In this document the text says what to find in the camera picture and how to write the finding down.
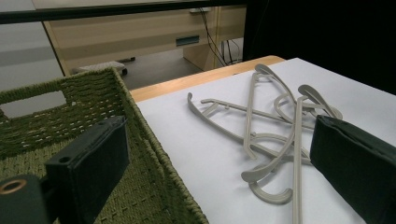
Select white cabinet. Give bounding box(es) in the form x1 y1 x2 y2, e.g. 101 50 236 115
0 21 66 91

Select black frame bar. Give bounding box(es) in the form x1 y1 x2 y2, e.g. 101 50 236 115
0 0 250 25

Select chair base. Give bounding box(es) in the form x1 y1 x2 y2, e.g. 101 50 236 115
72 56 136 77

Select green woven basket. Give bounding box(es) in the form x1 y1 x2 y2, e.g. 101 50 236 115
0 66 209 224

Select black cables under desk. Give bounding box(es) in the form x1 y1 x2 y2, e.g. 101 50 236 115
198 7 244 68

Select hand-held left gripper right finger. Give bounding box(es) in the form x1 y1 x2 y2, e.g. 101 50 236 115
309 114 396 224

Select black curtain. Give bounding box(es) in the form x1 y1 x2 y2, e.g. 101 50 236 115
242 0 396 96

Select grey plastic clothes hanger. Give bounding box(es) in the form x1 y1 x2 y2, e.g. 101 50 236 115
186 91 316 166
241 84 344 224
242 63 344 161

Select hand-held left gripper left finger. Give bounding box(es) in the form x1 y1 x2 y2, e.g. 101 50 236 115
44 115 131 224

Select wooden cabinet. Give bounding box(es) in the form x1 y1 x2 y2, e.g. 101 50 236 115
43 4 248 77

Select white board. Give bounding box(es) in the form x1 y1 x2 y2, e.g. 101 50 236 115
136 57 396 224

